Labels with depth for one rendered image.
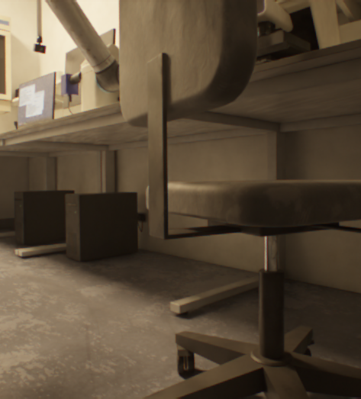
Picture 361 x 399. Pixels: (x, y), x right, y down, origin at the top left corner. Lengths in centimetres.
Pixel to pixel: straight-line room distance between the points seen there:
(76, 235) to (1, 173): 205
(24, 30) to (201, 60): 412
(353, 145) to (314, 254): 51
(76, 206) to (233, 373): 169
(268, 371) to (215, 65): 56
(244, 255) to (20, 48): 333
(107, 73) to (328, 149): 99
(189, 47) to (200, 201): 24
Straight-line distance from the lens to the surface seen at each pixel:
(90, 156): 322
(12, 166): 430
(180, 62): 60
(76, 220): 234
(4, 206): 428
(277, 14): 138
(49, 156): 371
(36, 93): 314
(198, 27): 57
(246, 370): 82
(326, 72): 94
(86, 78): 173
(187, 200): 66
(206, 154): 222
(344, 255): 180
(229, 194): 56
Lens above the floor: 49
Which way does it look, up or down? 2 degrees down
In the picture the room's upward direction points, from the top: 1 degrees counter-clockwise
